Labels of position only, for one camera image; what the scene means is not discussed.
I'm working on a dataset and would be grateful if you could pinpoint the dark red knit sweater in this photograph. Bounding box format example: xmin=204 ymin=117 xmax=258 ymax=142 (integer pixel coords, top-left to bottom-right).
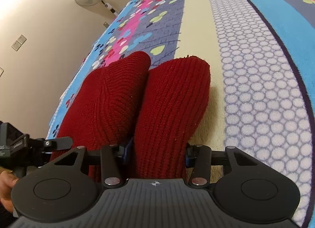
xmin=57 ymin=52 xmax=210 ymax=179

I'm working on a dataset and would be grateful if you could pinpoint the person's left hand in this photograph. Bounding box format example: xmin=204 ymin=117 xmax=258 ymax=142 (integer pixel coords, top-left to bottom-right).
xmin=0 ymin=170 xmax=19 ymax=213

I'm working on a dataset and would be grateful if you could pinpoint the colourful floral striped blanket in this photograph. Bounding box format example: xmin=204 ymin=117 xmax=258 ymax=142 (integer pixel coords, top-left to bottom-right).
xmin=47 ymin=0 xmax=314 ymax=227

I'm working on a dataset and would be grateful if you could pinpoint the double wall switch plate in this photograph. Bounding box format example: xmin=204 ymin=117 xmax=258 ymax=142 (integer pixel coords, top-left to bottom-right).
xmin=12 ymin=35 xmax=27 ymax=52

